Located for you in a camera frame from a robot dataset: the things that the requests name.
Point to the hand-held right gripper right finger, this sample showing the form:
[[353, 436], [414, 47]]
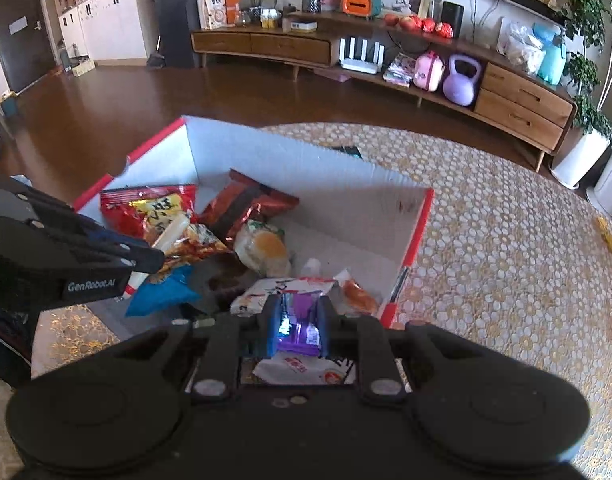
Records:
[[326, 325]]

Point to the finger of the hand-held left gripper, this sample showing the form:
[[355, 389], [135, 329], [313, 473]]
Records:
[[55, 210], [130, 255]]

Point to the dark wooden door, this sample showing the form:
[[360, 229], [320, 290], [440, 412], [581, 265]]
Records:
[[20, 35]]

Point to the yellow basket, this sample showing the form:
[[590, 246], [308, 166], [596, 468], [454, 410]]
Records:
[[83, 67]]

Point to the green indoor tree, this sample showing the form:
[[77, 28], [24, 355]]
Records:
[[586, 15]]

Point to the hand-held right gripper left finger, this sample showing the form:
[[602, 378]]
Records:
[[272, 325]]

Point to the stack of magazines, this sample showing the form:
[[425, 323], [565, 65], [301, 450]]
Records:
[[400, 69]]

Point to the broom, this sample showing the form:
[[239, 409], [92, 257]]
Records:
[[155, 57]]

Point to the clear plastic bag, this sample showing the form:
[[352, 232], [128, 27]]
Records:
[[523, 50]]

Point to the yellow wrapper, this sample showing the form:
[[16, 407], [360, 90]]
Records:
[[606, 232]]

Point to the white cupboard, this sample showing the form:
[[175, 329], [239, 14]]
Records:
[[110, 20]]

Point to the red foil ornament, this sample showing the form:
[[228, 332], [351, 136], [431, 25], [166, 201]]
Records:
[[429, 25], [445, 30]]

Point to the brown foil snack packet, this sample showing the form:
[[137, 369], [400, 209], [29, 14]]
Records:
[[246, 200]]

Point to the green bin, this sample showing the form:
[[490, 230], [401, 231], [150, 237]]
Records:
[[9, 104]]

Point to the white printed box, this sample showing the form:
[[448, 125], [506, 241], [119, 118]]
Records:
[[214, 10]]

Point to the red cardboard box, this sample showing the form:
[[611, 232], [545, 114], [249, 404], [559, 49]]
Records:
[[336, 195]]

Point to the purple snack packet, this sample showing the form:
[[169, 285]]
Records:
[[301, 325]]

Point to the small black item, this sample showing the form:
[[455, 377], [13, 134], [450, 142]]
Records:
[[347, 151]]

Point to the white sausage stick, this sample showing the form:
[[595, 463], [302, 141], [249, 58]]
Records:
[[173, 230]]

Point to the small white box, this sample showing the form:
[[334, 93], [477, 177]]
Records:
[[303, 26]]

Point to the pink toy case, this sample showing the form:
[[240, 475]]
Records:
[[428, 71]]

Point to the white and red snack packet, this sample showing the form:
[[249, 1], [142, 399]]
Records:
[[296, 367]]

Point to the black speaker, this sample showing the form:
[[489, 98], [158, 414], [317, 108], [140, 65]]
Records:
[[452, 17]]

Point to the red chips packet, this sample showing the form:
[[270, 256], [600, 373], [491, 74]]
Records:
[[130, 210]]

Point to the red apple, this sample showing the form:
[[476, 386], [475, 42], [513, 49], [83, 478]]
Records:
[[407, 24], [391, 20]]

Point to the white planter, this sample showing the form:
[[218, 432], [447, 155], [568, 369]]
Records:
[[581, 157]]

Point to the bun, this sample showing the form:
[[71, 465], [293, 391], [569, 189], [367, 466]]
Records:
[[263, 250]]

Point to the orange pastry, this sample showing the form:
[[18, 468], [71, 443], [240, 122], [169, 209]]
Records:
[[358, 295]]

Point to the black fridge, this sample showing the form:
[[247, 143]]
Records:
[[178, 15]]

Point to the white router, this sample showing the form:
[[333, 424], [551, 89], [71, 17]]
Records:
[[358, 64]]

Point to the white spouted pouch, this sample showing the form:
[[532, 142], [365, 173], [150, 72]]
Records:
[[256, 300]]

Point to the teal spray bottle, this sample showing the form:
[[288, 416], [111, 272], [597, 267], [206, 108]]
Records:
[[551, 60]]

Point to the purple kettlebell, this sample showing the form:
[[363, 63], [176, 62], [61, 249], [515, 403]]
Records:
[[461, 87]]

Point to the blue cookie packet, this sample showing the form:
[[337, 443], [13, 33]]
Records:
[[160, 292]]

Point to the small yellow bottles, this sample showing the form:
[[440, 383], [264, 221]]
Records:
[[268, 19]]

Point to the wooden TV cabinet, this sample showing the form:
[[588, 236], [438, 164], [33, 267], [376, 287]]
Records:
[[516, 95]]

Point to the white air conditioner tower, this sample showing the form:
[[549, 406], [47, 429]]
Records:
[[611, 180]]

